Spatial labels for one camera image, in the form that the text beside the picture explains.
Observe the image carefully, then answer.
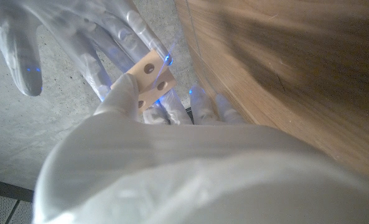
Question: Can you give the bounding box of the small wooden block with holes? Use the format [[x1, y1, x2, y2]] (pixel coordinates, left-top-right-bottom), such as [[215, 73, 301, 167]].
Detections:
[[111, 49, 178, 113]]

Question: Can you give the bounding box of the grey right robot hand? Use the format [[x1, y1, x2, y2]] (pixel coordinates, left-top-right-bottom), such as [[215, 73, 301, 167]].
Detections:
[[0, 0, 174, 102]]

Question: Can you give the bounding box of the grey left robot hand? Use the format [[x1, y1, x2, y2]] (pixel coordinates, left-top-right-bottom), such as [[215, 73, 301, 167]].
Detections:
[[31, 73, 369, 224]]

